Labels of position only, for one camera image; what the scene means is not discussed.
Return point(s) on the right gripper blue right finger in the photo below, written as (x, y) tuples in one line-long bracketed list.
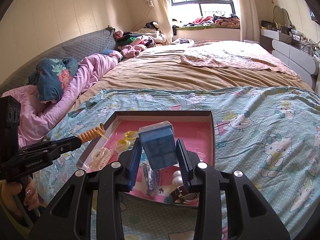
[(184, 163)]

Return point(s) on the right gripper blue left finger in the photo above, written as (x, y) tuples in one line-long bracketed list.
[(133, 163)]

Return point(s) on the yellow item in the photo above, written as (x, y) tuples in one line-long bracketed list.
[(126, 142)]

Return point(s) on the pearl hair clip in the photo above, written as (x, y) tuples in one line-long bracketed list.
[(177, 179)]

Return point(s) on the blue small box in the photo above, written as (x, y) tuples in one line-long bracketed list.
[(159, 144)]

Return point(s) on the dark beads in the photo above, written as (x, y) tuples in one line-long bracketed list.
[(152, 179)]

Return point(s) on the green left sleeve forearm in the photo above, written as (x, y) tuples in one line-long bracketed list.
[(16, 225)]

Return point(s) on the left hand with painted nails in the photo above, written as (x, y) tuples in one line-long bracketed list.
[(9, 190)]

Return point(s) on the dark shallow cardboard box tray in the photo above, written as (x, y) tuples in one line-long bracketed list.
[(150, 152)]

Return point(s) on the pink book with blue label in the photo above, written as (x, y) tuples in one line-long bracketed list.
[(162, 154)]

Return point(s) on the pink quilt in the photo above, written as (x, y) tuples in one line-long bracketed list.
[(38, 117)]

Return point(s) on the tan bedspread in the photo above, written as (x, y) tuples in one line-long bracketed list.
[(161, 68)]

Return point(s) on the hello kitty teal bedsheet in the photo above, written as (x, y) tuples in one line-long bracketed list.
[(270, 133)]

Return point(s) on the dark floral pillow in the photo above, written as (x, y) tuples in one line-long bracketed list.
[(52, 76)]

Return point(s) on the pile of clothes on bed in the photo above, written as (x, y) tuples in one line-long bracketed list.
[(131, 44)]

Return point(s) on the grey quilted headboard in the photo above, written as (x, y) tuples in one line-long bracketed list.
[(78, 48)]

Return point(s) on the pink floral blanket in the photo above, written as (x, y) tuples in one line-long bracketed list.
[(236, 54)]

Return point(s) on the clothes on window sill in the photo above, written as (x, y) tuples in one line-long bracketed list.
[(209, 22)]

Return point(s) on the grey white dresser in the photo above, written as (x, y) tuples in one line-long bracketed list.
[(306, 66)]

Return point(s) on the cream curtain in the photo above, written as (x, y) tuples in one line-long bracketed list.
[(249, 24)]

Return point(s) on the vanity mirror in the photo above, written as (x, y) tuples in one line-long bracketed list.
[(281, 17)]

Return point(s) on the black flat television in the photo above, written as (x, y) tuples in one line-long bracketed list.
[(314, 12)]

